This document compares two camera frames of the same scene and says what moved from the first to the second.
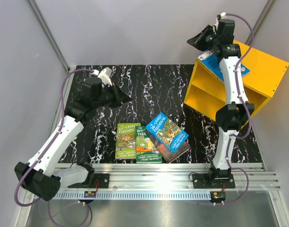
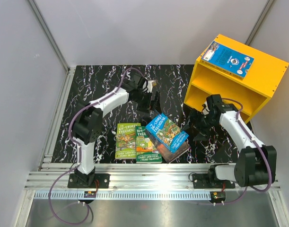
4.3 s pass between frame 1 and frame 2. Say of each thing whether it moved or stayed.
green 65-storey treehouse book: stayed
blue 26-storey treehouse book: stayed
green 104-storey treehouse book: stayed
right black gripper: moved
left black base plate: stayed
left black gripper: moved
